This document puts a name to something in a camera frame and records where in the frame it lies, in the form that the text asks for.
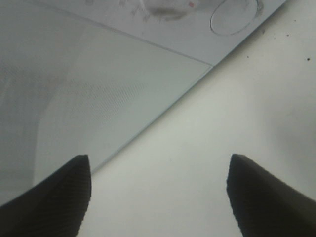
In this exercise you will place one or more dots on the white microwave oven body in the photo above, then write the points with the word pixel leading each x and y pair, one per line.
pixel 190 36

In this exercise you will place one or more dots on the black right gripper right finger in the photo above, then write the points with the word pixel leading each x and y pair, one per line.
pixel 265 206

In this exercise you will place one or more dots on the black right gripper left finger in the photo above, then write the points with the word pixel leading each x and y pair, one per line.
pixel 53 208

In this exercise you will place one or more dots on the round white door button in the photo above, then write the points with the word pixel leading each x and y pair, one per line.
pixel 232 16

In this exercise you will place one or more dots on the white timer knob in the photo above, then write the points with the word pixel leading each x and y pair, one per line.
pixel 170 9

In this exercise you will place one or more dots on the white microwave door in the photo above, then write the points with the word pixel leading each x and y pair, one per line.
pixel 69 87

